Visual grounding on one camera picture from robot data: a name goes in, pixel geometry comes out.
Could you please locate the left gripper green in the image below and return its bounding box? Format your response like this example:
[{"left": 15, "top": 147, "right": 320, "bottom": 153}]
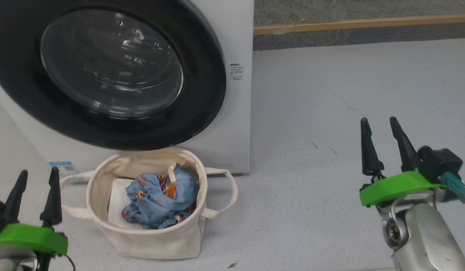
[{"left": 0, "top": 166, "right": 69, "bottom": 256}]

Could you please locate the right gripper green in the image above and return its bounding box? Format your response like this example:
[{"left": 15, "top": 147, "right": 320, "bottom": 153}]
[{"left": 359, "top": 117, "right": 444, "bottom": 207}]

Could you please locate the blue patterned cloth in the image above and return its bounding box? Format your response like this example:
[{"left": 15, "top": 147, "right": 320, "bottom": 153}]
[{"left": 122, "top": 163, "right": 201, "bottom": 230}]

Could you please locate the round washing machine door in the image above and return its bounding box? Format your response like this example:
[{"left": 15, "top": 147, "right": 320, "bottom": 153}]
[{"left": 0, "top": 0, "right": 227, "bottom": 151}]

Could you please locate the white and blue label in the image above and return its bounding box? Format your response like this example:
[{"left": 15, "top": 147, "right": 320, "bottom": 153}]
[{"left": 49, "top": 161, "right": 77, "bottom": 178}]

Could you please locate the cream canvas laundry basket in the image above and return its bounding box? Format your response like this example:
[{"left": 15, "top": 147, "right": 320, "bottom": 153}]
[{"left": 59, "top": 147, "right": 239, "bottom": 260}]

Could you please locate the white front-load washing machine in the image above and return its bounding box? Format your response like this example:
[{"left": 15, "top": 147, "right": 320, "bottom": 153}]
[{"left": 0, "top": 0, "right": 254, "bottom": 176}]

